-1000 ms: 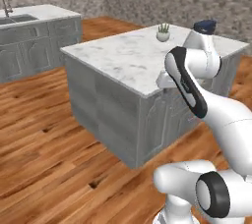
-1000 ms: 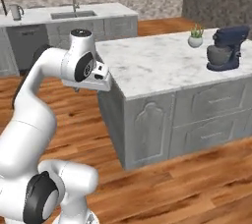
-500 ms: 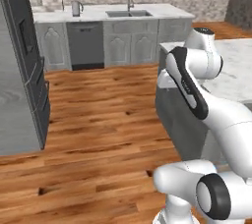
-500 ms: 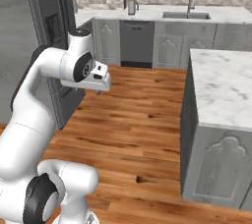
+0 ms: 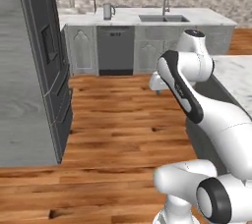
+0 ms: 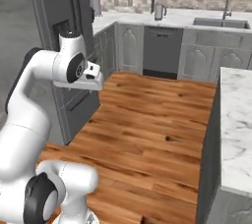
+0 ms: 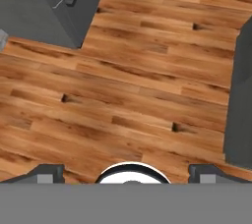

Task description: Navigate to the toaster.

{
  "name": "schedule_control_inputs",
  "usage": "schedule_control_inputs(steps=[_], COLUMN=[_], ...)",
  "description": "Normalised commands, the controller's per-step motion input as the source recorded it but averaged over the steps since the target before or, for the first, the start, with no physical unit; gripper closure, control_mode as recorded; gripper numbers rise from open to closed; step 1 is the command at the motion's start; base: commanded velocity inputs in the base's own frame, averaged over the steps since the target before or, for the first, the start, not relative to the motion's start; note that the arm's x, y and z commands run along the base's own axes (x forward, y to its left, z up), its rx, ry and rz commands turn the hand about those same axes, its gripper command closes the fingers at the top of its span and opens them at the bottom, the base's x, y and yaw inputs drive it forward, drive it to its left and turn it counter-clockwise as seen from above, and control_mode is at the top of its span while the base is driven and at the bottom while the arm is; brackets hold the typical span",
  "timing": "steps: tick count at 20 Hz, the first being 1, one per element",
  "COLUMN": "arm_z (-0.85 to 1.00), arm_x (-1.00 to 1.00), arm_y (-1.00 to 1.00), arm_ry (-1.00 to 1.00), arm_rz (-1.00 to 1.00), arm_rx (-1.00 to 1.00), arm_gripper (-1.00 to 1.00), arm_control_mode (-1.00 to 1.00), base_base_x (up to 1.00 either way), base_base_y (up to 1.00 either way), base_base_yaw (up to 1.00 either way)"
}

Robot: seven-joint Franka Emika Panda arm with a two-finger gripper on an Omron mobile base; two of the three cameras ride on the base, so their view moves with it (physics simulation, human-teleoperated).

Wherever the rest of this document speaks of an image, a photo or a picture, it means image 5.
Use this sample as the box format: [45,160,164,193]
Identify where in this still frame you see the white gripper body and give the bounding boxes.
[149,72,172,92]

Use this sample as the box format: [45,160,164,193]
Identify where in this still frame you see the wide grey base cupboard run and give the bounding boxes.
[134,24,236,75]

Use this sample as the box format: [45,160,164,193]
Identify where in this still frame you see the grey dishwasher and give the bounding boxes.
[95,25,136,77]

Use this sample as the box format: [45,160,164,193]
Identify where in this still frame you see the steel sink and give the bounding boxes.
[138,14,191,24]

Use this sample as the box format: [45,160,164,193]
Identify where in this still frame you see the dark grey island cabinet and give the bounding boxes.
[184,74,252,177]

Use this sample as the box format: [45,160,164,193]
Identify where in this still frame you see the steel tap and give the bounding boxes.
[161,0,171,17]

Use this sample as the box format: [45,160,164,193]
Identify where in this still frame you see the narrow grey base cupboard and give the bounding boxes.
[63,25,98,77]

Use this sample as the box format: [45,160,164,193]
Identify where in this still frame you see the grey metal jug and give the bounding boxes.
[102,2,117,22]

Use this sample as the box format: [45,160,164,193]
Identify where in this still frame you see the dark grey fridge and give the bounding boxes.
[14,0,74,164]

